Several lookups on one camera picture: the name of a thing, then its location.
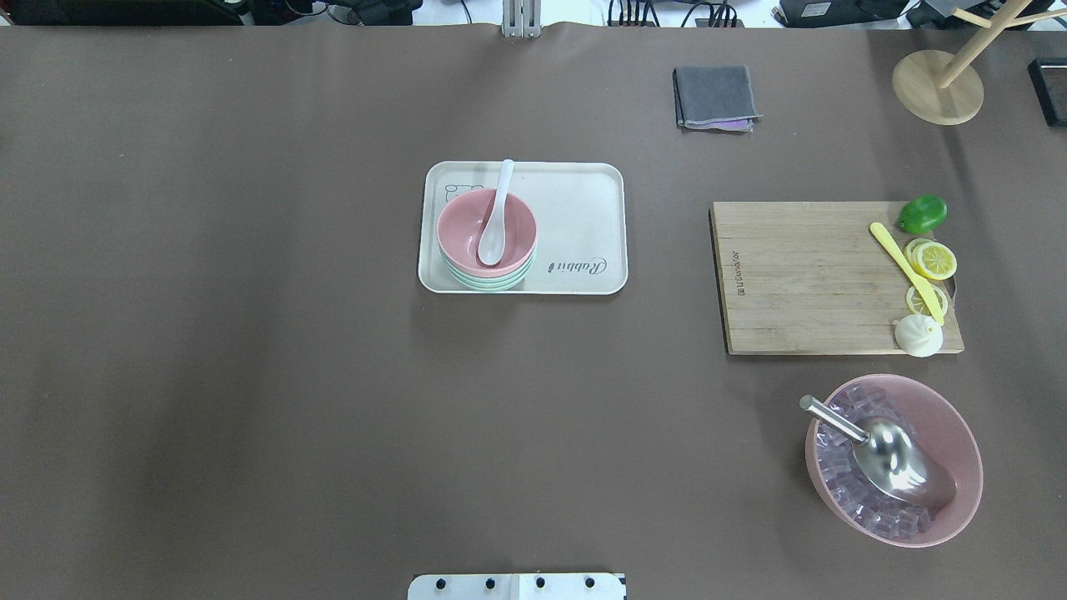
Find white ceramic spoon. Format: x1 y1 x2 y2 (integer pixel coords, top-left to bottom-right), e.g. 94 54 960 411
477 158 515 267

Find small pink bowl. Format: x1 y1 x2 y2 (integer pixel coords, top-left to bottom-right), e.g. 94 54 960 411
437 187 539 278

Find large pink ice bowl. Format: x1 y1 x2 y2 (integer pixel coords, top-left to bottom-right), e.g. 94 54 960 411
805 373 984 548

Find stacked green bowls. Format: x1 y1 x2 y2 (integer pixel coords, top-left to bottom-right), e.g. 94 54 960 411
443 249 538 293

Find cream rabbit tray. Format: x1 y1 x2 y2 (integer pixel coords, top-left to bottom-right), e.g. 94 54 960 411
417 161 630 295

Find wooden cutting board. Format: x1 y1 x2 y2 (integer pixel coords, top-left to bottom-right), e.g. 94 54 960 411
708 201 965 357

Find grey folded cloth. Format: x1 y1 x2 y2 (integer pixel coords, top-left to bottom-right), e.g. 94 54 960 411
672 65 761 133

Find white garlic bulb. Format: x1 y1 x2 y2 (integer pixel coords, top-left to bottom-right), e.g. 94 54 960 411
893 314 944 358

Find metal ice scoop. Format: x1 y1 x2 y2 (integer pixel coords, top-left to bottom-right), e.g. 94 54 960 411
799 395 957 510

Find yellow plastic knife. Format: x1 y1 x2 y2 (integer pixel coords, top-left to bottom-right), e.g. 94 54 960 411
869 222 947 323

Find lemon slices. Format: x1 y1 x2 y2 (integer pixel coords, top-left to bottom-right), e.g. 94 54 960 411
904 238 958 316

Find green lime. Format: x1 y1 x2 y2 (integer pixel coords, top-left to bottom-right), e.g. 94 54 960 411
896 194 949 235

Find wooden mug tree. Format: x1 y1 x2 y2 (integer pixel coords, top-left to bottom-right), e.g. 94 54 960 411
892 1 1066 126

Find aluminium frame post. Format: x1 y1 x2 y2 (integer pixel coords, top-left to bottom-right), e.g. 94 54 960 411
501 0 542 38

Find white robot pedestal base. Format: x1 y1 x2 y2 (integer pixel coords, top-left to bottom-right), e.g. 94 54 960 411
407 571 628 599

